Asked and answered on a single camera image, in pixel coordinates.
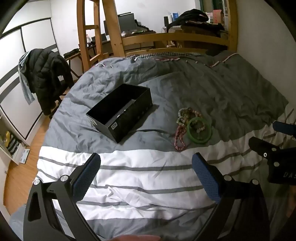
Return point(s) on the black rectangular box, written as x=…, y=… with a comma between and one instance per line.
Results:
x=129, y=118

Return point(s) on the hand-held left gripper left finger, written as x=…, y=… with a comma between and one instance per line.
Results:
x=86, y=176

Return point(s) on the light blue shirt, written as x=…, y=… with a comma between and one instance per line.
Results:
x=24, y=81

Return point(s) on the white bathroom scale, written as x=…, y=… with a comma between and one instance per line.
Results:
x=25, y=156

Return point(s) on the grey white striped duvet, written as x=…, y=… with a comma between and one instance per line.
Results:
x=150, y=180

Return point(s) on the wooden bed frame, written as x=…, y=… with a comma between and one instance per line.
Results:
x=116, y=34

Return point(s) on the wooden folding table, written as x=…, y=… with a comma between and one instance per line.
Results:
x=72, y=56

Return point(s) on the black office chair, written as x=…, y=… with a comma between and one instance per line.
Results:
x=60, y=92

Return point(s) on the red cardboard box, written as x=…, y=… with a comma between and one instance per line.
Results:
x=217, y=16

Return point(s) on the black puffer jacket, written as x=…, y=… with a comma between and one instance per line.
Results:
x=46, y=76

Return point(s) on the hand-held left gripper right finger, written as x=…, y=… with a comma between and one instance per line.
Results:
x=207, y=176

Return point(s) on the pile of black clothes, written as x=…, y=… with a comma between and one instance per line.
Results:
x=194, y=17

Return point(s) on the green jade bangle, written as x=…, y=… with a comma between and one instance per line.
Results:
x=190, y=136

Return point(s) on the checkered bed sheet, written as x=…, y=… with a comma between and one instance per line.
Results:
x=161, y=55

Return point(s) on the computer monitor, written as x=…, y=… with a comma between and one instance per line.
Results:
x=126, y=22

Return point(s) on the white open shelf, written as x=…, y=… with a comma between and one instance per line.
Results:
x=9, y=143

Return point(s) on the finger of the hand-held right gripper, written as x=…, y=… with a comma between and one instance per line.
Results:
x=261, y=144
x=283, y=128

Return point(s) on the white sliding wardrobe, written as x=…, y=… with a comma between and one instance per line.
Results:
x=27, y=53

